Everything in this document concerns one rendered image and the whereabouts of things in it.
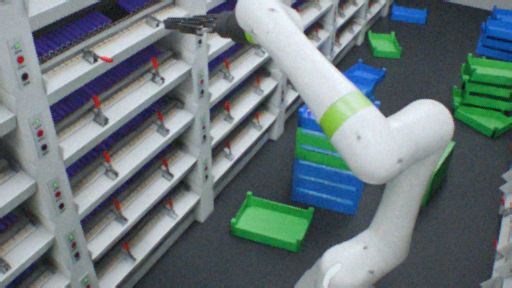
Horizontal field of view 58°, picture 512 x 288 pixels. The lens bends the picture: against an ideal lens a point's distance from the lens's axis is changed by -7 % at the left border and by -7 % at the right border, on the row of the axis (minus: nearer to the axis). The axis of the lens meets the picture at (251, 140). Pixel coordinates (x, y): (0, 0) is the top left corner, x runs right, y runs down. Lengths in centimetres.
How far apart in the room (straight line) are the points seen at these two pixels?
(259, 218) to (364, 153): 127
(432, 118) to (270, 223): 124
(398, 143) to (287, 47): 31
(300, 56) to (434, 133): 32
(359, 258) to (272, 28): 60
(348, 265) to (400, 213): 18
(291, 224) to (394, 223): 96
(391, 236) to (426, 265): 84
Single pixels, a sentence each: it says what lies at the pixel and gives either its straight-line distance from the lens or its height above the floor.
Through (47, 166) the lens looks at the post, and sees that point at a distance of 132.
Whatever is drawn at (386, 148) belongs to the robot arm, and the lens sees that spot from 96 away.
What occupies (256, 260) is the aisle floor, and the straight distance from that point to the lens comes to 202.
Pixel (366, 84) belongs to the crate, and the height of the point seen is 9.
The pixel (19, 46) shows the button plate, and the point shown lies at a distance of 116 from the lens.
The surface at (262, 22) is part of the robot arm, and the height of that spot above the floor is 112.
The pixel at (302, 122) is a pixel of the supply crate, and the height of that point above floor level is 43.
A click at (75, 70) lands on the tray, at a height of 96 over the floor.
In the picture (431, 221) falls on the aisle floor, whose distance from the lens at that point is 232.
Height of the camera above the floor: 154
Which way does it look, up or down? 36 degrees down
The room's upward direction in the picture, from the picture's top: 1 degrees clockwise
